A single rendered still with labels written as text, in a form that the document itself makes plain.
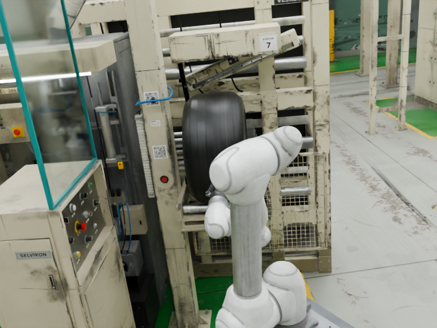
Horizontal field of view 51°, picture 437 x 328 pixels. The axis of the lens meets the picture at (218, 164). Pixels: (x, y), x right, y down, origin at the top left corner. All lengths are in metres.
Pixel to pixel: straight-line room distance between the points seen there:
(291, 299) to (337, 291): 1.57
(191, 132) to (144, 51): 0.46
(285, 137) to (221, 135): 0.83
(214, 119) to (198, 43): 0.51
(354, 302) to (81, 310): 1.83
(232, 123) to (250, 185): 0.91
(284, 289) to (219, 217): 0.38
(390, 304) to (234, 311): 1.78
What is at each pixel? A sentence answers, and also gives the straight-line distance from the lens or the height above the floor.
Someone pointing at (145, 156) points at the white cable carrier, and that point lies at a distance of 2.50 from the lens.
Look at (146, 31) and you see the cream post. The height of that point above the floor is 1.84.
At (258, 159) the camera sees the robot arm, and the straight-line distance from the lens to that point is 1.35.
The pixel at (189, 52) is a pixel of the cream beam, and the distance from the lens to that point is 2.57.
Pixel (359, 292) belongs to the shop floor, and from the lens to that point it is 3.34.
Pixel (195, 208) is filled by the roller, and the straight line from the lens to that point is 2.48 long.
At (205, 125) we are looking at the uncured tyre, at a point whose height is 1.39.
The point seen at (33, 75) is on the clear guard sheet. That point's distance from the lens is 1.86.
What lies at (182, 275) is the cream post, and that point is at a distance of 2.81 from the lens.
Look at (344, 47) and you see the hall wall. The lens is 12.37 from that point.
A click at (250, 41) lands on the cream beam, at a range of 2.55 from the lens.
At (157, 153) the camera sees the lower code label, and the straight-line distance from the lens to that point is 2.47.
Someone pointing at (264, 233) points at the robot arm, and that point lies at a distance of 1.95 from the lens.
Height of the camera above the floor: 2.02
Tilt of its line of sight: 21 degrees down
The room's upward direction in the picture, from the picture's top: 6 degrees counter-clockwise
